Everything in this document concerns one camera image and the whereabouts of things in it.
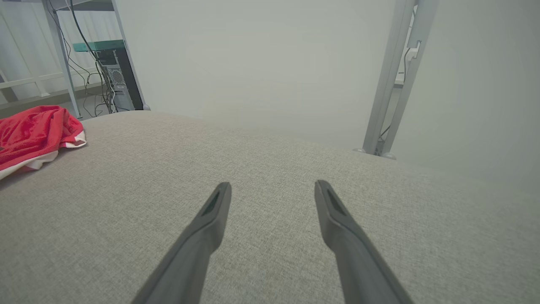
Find red shorts with white trim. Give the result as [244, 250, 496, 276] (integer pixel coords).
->
[0, 106, 87, 180]

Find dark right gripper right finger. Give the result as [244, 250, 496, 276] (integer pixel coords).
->
[314, 179, 416, 304]

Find thin black post cable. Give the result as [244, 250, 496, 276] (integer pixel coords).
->
[380, 46, 413, 142]

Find grey metal rack frame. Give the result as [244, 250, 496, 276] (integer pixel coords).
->
[40, 0, 151, 119]

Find teal flat box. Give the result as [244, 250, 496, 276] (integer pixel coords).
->
[73, 39, 126, 52]

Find grey metal stand posts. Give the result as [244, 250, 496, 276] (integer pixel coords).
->
[354, 0, 439, 160]

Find white railing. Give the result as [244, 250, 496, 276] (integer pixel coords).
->
[0, 55, 106, 104]

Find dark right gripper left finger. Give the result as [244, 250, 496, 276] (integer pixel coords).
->
[131, 182, 232, 304]

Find thick black power cable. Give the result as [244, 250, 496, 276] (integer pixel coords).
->
[70, 0, 115, 114]

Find thin black cable tangle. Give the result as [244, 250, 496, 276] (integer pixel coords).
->
[46, 0, 119, 117]

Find black computer tower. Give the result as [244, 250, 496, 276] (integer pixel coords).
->
[95, 49, 145, 113]

